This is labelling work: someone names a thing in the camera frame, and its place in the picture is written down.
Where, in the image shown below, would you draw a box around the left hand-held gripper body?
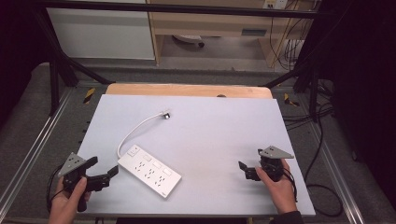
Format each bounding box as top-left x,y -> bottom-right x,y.
57,151 -> 110,213

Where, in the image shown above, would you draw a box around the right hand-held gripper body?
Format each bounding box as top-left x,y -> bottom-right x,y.
244,145 -> 295,183

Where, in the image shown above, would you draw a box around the person's right hand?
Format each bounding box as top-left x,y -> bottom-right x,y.
254,158 -> 299,216

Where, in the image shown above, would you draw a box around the person's left hand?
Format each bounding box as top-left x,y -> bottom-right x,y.
47,175 -> 93,224

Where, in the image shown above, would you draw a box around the pale grey table mat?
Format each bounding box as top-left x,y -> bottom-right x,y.
76,94 -> 317,217

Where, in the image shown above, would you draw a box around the white power strip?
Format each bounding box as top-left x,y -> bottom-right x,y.
117,143 -> 183,199

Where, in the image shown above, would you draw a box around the wooden table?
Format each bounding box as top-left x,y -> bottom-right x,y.
105,82 -> 274,100

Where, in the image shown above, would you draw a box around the dark curtain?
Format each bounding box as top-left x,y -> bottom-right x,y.
0,0 -> 50,132
317,0 -> 396,213

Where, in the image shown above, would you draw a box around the white cabinet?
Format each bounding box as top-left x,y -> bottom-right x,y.
46,0 -> 156,62

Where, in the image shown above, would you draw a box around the office chair base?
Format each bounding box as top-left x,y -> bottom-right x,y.
172,34 -> 206,49

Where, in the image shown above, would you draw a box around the light wooden desk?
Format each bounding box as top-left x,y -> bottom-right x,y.
145,0 -> 316,69

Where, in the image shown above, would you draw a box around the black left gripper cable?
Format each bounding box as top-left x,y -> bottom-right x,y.
46,163 -> 65,214

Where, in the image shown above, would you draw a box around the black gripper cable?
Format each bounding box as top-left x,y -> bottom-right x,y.
46,163 -> 65,214
281,167 -> 299,203

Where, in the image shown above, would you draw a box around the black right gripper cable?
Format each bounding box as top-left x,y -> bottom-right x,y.
281,167 -> 299,203

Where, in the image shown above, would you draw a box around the aluminium floor rail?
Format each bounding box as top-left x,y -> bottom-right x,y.
0,88 -> 76,217
306,118 -> 367,224

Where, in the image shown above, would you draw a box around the white power strip cable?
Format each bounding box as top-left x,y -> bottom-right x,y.
116,111 -> 165,160

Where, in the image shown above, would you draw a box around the black floor cables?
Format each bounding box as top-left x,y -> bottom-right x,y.
279,77 -> 346,218

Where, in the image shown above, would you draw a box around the hanging black and yellow cables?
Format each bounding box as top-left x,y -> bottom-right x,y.
268,0 -> 321,72

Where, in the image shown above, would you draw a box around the white wall socket strip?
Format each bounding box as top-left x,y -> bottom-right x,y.
262,0 -> 290,10

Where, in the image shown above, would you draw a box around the black metal frame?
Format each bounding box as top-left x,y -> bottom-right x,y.
32,0 -> 323,123

